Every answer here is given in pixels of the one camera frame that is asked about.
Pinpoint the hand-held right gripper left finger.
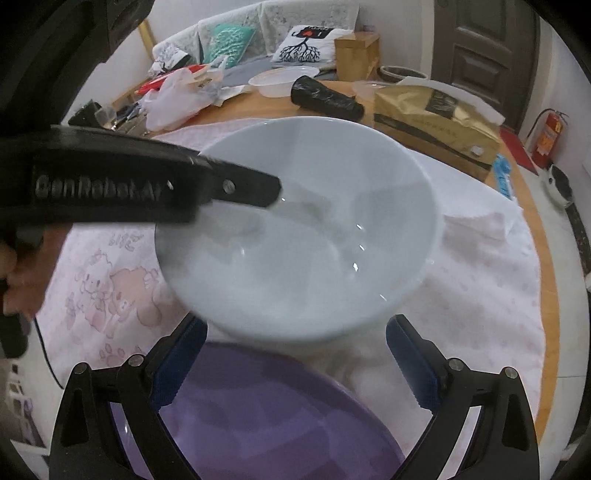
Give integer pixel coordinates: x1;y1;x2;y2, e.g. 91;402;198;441
48;316;208;480

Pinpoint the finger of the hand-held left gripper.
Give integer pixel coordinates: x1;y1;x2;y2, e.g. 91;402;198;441
198;154;283;208

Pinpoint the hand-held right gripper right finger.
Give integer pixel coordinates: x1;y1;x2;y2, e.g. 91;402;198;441
385;315;541;480

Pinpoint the white deep bowl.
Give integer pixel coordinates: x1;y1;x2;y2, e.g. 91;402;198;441
154;115;446;344

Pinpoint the purple plate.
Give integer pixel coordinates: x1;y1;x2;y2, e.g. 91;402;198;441
111;340;407;480

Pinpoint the person's left hand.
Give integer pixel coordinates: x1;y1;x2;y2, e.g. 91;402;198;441
0;224;72;319

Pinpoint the glass tray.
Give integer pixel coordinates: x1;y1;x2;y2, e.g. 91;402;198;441
106;104;151;134

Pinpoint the white plastic bag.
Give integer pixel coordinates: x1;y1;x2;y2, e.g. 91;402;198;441
139;69;222;132

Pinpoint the pink dotted table cloth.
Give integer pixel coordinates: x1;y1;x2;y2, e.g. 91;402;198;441
11;117;543;480

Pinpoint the red lidded container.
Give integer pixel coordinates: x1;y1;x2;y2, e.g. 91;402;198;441
136;65;208;95

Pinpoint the white shallow bowl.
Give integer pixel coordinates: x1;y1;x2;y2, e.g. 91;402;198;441
248;65;321;99

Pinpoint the grey sofa with lace cover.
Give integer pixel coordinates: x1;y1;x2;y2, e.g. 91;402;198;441
150;0;370;88

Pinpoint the black bag roll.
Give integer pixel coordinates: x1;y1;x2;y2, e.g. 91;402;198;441
290;75;365;123

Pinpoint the black and white pillow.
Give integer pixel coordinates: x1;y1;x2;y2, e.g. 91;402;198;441
148;46;192;77

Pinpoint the teal patterned pillow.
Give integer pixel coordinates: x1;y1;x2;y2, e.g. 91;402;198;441
202;23;257;65

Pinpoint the clear plastic container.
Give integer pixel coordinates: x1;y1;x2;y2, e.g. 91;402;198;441
351;79;393;104

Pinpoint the white tree print pillow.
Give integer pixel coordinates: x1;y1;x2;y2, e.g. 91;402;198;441
270;25;356;65

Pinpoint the round trash bin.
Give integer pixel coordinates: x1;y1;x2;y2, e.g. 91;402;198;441
378;65;428;84

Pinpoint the gold paper bag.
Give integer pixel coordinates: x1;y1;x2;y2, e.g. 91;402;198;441
373;85;502;183

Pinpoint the blue packet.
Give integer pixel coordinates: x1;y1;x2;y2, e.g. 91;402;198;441
492;154;515;200

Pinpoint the white and black round object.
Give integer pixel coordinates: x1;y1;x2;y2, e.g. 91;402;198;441
540;165;574;206

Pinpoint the red doormat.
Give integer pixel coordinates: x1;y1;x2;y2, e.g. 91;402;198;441
499;127;541;176

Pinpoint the red fire extinguisher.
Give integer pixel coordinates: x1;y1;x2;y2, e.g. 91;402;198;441
531;108;570;169

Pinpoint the dark brown door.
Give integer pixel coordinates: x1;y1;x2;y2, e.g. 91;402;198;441
431;0;541;134

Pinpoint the black cable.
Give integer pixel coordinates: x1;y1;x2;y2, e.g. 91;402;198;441
31;318;64;389

